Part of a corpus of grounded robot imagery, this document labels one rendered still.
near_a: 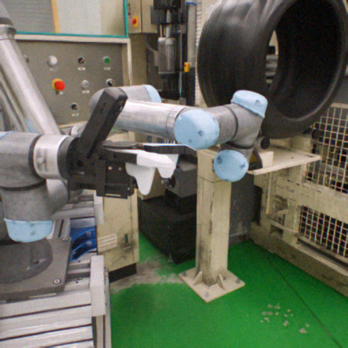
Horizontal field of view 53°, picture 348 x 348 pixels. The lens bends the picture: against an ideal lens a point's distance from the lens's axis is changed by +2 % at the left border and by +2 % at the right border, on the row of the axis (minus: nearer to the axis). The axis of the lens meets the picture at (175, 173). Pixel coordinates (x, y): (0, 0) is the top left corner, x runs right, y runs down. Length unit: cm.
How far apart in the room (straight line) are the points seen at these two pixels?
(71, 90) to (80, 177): 112
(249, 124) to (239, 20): 55
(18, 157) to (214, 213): 128
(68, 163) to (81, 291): 43
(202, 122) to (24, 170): 31
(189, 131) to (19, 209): 32
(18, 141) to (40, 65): 104
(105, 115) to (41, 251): 46
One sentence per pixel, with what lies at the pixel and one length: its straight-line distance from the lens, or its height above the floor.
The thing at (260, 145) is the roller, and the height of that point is 90.
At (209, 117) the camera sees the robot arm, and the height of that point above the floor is 110.
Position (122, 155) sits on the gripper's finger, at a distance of 49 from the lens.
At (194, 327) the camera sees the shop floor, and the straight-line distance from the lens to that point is 178.
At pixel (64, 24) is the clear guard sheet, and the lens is 165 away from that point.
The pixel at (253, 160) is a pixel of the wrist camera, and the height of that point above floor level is 93.
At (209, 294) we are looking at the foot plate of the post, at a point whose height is 2.
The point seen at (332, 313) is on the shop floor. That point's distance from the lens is 200.
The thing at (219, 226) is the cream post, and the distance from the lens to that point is 182.
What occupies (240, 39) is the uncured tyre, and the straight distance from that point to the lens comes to 119.
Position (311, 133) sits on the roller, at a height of 90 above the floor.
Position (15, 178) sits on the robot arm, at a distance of 63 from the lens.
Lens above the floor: 121
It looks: 19 degrees down
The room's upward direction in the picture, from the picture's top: straight up
